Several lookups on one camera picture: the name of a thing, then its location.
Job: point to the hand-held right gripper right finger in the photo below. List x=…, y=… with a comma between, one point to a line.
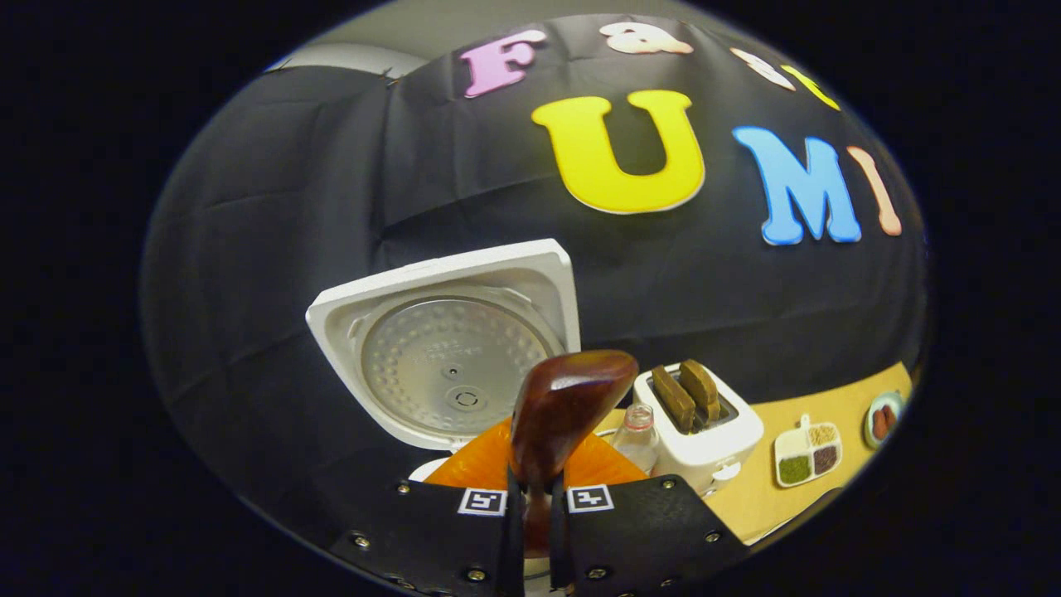
x=638, y=531

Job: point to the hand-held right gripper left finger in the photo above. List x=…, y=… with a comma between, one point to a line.
x=431, y=531

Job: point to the brown wooden spoon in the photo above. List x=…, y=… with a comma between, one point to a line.
x=564, y=406

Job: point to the white rice cooker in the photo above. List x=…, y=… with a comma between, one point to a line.
x=448, y=365

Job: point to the clear plastic water bottle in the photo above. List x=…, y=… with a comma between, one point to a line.
x=637, y=444

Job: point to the white toaster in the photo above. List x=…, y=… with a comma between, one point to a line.
x=713, y=452

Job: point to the brown toast slice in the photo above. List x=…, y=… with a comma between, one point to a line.
x=701, y=390
x=673, y=400

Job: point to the white divided grain dish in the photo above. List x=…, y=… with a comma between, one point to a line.
x=808, y=454

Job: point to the pale green plate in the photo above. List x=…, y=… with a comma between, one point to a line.
x=870, y=427

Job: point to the red meat piece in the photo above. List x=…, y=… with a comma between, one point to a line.
x=878, y=424
x=890, y=417

